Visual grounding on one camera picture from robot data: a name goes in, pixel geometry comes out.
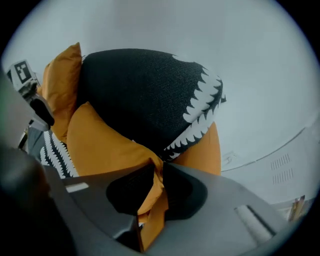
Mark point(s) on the large orange cushion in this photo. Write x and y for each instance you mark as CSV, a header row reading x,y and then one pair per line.
x,y
62,82

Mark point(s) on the orange sofa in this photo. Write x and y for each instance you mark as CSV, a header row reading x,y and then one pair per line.
x,y
202,155

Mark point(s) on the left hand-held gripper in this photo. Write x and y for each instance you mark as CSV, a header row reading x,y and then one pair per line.
x,y
21,75

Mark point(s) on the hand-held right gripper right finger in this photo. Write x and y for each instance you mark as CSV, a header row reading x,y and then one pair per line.
x,y
212,225

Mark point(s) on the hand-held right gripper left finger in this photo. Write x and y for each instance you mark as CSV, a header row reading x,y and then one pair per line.
x,y
100,200

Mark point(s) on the small orange cushion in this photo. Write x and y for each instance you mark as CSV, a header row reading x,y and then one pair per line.
x,y
105,150

